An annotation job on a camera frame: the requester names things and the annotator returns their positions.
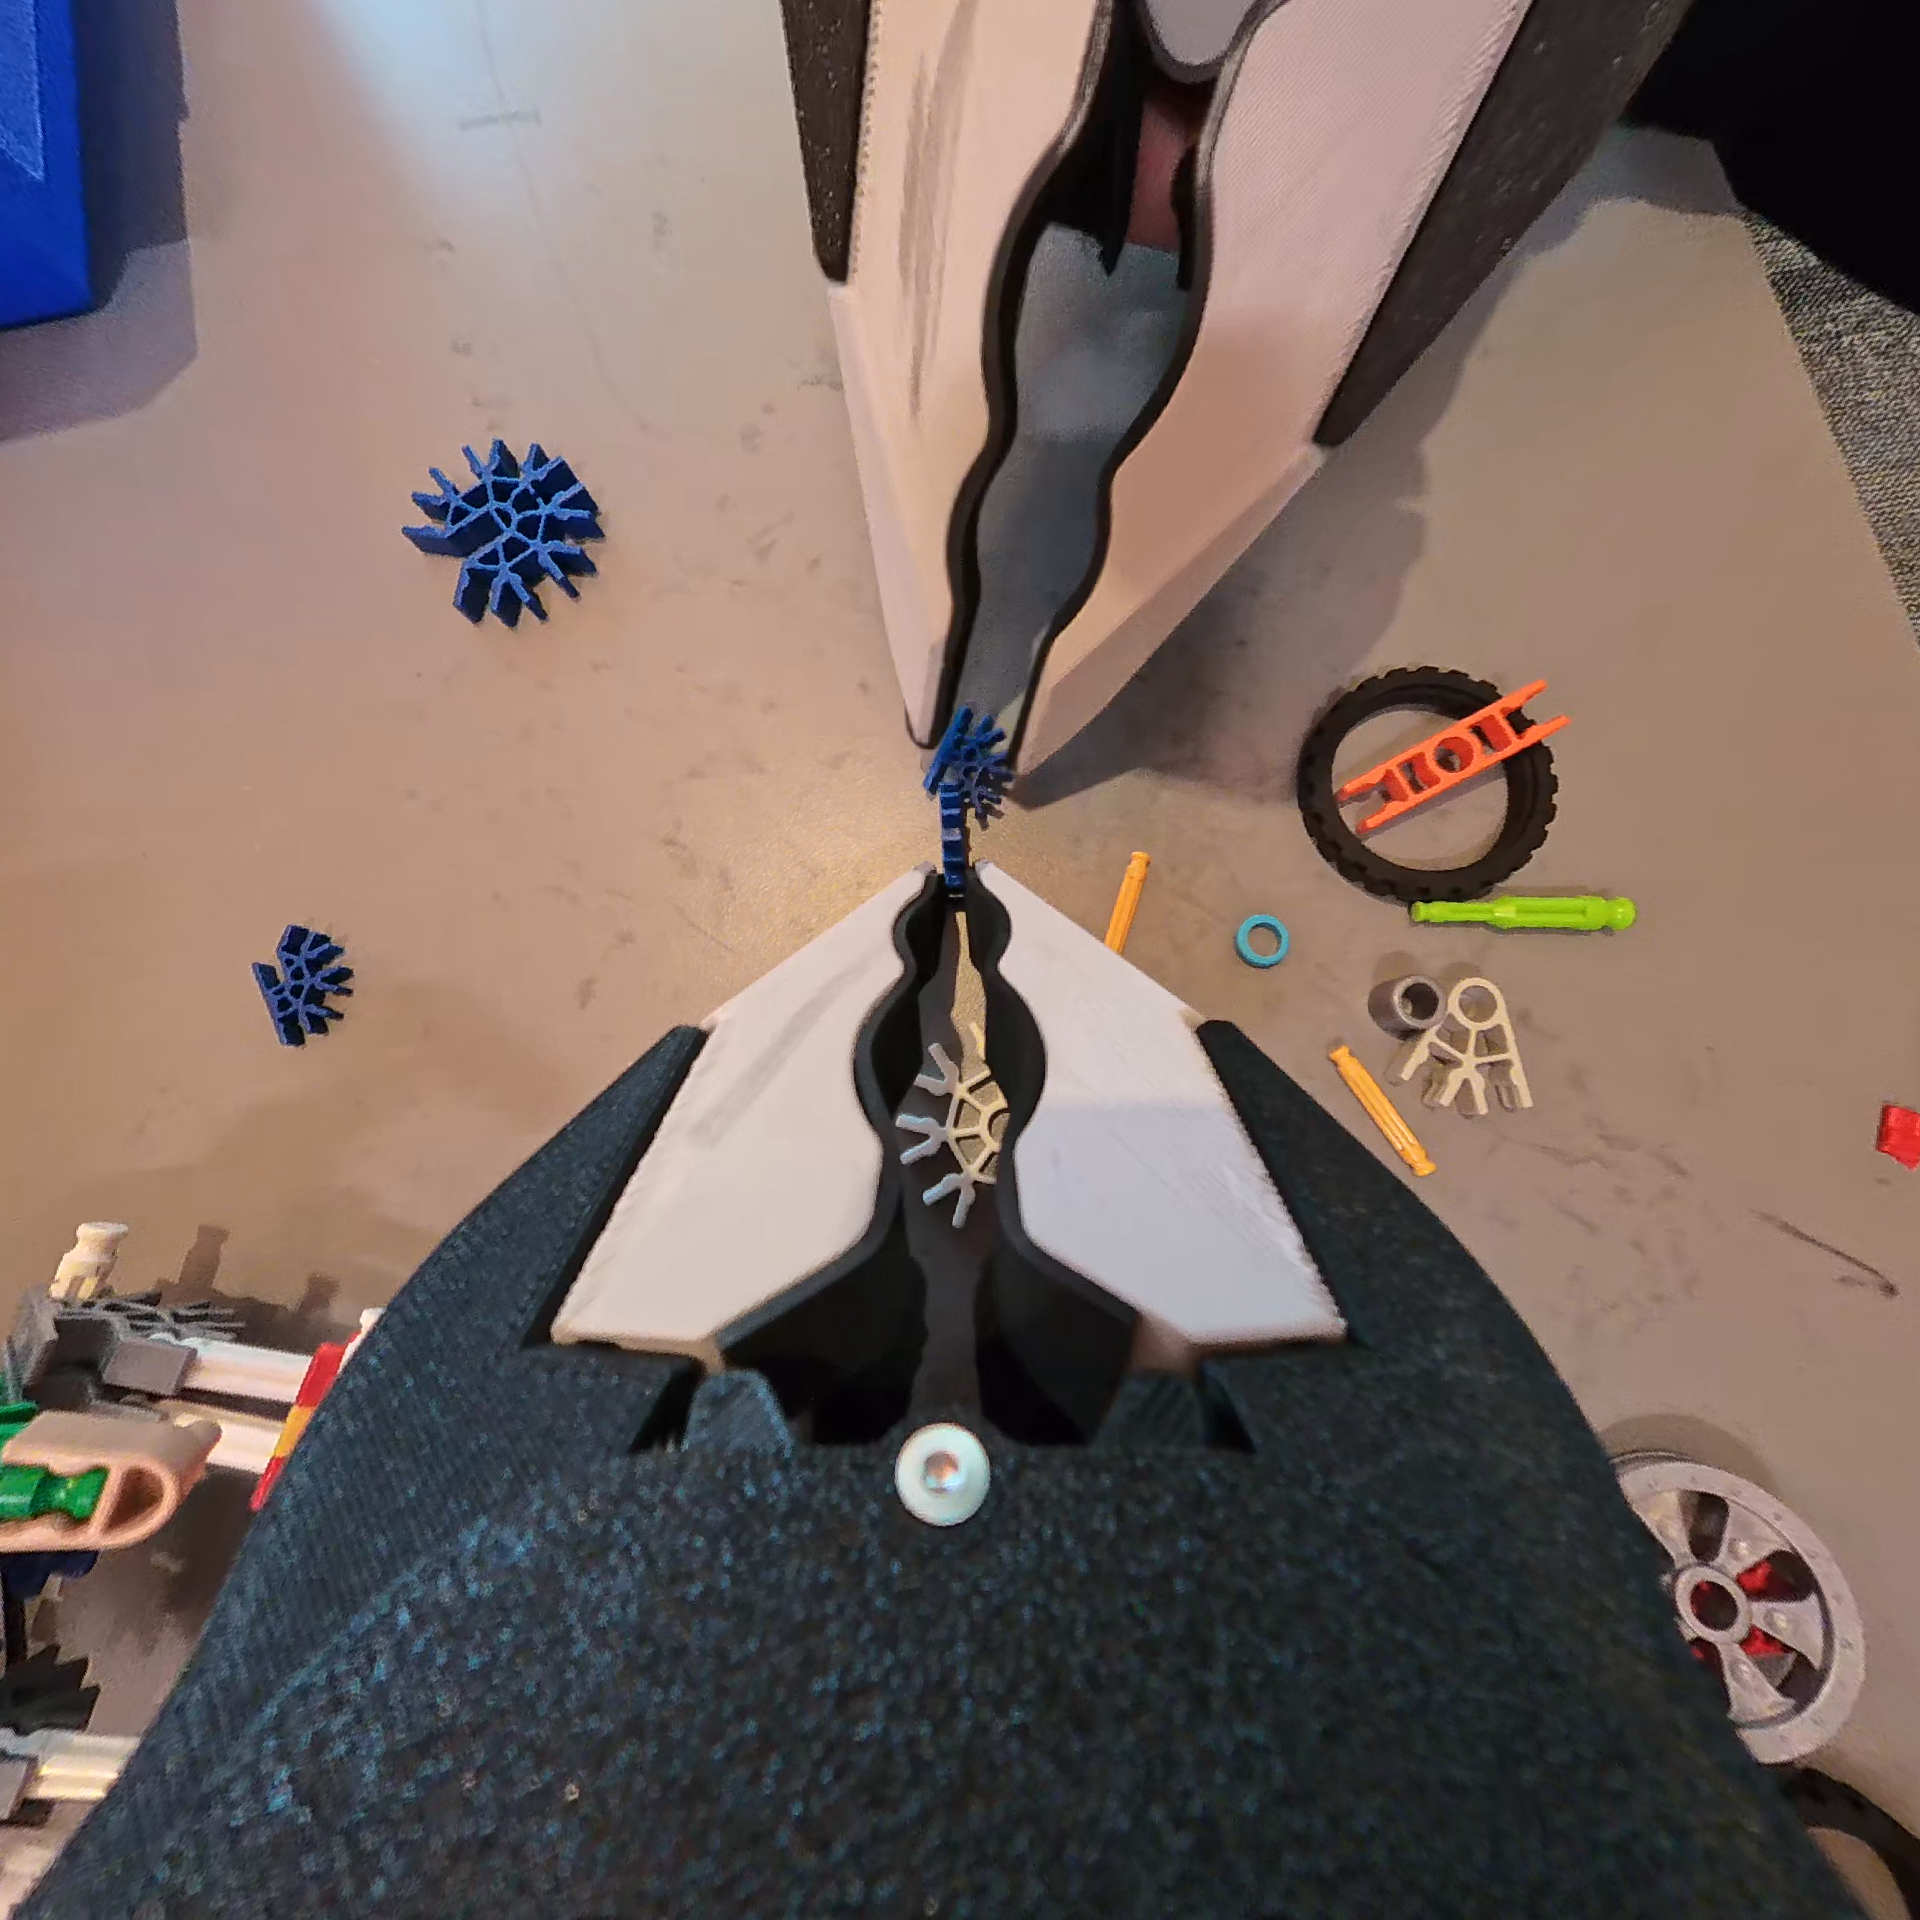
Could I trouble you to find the white triangular connector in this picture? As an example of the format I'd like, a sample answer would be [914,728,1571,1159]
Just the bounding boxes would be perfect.
[1386,975,1538,1118]

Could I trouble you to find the small red connector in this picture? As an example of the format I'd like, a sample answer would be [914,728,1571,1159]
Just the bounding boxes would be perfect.
[1683,1557,1820,1664]

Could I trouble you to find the large blue snowflake connector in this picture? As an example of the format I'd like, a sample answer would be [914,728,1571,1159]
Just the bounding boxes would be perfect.
[401,436,608,631]

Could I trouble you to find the orange ladder connector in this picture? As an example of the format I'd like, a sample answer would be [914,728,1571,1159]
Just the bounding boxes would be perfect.
[1332,679,1572,839]

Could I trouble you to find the black rubber tyre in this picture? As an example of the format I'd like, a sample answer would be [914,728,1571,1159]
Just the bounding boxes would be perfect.
[1784,1765,1920,1899]
[1296,666,1561,904]

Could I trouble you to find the blue plastic storage bin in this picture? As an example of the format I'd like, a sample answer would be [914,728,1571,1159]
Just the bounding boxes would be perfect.
[0,0,189,335]

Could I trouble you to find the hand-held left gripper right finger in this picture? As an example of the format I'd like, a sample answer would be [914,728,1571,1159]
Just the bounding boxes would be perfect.
[963,862,1349,1370]

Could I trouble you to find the silver wheel hub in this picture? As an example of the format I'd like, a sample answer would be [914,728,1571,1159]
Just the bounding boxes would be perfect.
[1610,1448,1870,1768]

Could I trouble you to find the white snowflake connector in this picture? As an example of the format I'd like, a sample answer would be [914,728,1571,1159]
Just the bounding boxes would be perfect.
[894,1026,1011,1232]

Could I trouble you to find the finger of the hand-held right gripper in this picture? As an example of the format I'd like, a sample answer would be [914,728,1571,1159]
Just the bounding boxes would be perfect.
[1008,0,1537,778]
[825,0,1126,749]

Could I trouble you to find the lime green plastic rod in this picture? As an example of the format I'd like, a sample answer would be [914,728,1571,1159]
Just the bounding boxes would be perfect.
[1409,892,1642,938]

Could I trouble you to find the multicoloured construction toy model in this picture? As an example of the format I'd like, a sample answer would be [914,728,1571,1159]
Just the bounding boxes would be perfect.
[0,1218,384,1834]

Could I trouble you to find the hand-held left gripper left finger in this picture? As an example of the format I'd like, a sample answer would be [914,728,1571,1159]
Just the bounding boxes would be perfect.
[549,864,963,1367]

